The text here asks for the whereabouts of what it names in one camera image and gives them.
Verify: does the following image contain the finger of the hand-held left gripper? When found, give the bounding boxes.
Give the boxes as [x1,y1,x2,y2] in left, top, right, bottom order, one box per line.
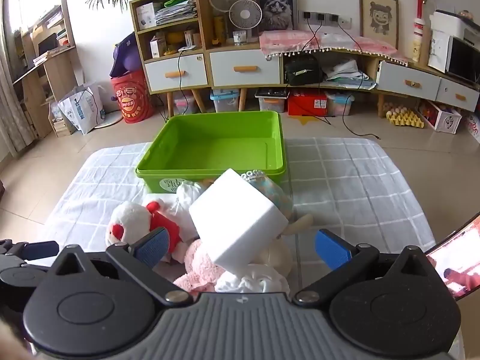
[0,265,50,290]
[0,239,61,262]

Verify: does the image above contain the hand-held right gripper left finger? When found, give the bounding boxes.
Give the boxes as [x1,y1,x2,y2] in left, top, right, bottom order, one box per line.
[49,227,194,306]

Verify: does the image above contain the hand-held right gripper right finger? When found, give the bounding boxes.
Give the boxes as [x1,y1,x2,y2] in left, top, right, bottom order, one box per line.
[292,229,439,306]

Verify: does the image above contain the white plush dog red clothes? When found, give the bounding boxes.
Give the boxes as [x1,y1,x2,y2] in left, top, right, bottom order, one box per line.
[106,200,181,263]

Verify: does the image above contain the pink plush toy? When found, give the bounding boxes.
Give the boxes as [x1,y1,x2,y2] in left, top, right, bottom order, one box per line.
[172,238,226,294]

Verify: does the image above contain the cream plush toy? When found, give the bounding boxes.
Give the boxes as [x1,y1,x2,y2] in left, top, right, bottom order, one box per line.
[259,214,314,271]

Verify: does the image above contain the doll with blue patterned dress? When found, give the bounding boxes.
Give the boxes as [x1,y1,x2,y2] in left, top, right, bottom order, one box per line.
[240,170,294,214]

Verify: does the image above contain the white frilly cloth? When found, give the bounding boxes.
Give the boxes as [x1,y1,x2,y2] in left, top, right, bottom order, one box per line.
[215,262,291,295]

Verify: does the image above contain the white foam block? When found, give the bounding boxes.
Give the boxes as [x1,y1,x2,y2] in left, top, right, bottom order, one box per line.
[188,169,289,274]

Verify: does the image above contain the green plastic bin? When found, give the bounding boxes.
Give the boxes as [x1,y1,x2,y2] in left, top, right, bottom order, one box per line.
[135,111,289,196]

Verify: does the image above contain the grey checked blanket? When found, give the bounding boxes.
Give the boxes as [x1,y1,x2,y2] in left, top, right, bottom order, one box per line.
[40,137,437,269]

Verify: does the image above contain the round white stand base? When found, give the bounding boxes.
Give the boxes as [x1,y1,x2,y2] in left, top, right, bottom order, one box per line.
[94,110,124,129]

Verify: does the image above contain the clear storage box pink contents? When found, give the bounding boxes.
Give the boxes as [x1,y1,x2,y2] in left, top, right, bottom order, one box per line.
[173,94,199,116]

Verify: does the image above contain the clear storage box pastel contents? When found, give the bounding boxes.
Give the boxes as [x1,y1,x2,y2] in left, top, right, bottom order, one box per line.
[326,93,355,117]

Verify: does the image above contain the red bucket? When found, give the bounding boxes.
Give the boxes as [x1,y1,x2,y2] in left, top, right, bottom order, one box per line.
[110,70,154,124]

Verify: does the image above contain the white shopping bag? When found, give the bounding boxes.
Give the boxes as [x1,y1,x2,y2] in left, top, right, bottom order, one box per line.
[58,82,106,136]

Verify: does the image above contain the red cardboard box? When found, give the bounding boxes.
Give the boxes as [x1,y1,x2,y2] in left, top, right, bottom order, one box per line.
[288,90,329,117]

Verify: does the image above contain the yellow egg tray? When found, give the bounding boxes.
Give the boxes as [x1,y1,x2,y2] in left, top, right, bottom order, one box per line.
[386,106,426,128]

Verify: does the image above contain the curtain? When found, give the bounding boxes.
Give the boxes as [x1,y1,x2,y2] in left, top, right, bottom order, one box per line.
[0,26,35,158]

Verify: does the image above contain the clear storage box black lid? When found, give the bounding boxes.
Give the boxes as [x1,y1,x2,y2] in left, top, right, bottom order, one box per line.
[255,88,289,113]

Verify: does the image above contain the clear storage box blue lid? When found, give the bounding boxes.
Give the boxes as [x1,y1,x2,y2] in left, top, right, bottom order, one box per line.
[210,89,241,113]

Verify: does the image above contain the red and white box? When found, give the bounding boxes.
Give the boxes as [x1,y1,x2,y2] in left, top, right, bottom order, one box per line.
[418,99,463,134]

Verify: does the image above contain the pile of folded clothes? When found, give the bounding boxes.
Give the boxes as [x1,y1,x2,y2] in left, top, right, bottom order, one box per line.
[324,60,377,90]

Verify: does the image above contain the black bag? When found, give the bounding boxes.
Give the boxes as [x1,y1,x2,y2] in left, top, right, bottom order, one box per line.
[284,55,324,86]

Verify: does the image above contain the wooden desk shelf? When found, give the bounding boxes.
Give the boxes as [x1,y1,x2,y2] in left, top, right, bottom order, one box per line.
[13,0,89,139]

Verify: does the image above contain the low wooden cabinet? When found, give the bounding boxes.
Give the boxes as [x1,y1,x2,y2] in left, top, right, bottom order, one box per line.
[204,41,480,119]

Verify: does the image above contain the pink tablecloth with pompoms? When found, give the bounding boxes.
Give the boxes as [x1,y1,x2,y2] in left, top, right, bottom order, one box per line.
[259,30,409,64]

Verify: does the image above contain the white and red bottle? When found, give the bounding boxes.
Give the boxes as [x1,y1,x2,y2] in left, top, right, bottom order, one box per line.
[412,17,427,62]

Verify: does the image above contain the white cardboard box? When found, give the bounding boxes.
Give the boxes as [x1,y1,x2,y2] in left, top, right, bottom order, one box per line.
[136,2,163,31]

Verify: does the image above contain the black microwave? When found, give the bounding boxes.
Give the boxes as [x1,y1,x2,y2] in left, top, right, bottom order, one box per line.
[446,35,480,84]

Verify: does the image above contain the stack of papers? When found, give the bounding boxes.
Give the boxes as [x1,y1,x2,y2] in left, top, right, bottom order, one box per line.
[155,0,198,27]

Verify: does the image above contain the tall wooden shelf cabinet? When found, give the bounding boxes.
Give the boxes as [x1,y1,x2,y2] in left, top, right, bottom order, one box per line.
[129,0,211,118]

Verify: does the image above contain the framed cartoon girl picture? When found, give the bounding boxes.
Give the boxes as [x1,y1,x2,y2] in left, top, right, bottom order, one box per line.
[359,0,399,50]

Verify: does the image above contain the framed cat picture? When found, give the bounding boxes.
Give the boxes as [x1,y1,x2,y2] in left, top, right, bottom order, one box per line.
[256,0,299,32]

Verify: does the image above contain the small white fan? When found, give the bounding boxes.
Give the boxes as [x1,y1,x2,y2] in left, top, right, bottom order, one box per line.
[229,0,262,44]

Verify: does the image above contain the white printer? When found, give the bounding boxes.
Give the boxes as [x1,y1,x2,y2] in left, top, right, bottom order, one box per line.
[429,9,480,43]

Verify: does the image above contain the black cable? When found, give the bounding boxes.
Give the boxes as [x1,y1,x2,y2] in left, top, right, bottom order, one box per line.
[305,17,382,140]
[161,48,190,119]

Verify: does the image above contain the white drawer orange handle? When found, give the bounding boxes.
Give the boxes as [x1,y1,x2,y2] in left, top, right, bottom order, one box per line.
[377,61,442,102]
[209,49,281,88]
[437,79,480,112]
[144,54,208,92]

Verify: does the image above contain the wall socket strip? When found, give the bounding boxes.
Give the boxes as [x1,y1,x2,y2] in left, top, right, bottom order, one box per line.
[303,10,352,29]

